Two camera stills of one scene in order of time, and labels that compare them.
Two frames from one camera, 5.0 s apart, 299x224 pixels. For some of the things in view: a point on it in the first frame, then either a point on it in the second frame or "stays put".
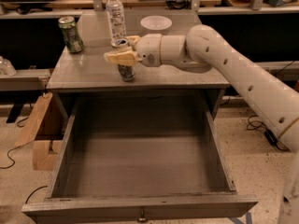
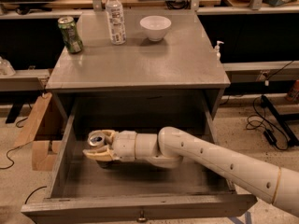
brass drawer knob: [142, 218] stays put
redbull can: [127, 73] -> [97, 140]
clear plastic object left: [7, 67] stays put
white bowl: [156, 22] stays put
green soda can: [72, 36] stays put
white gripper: [149, 50] -> [125, 146]
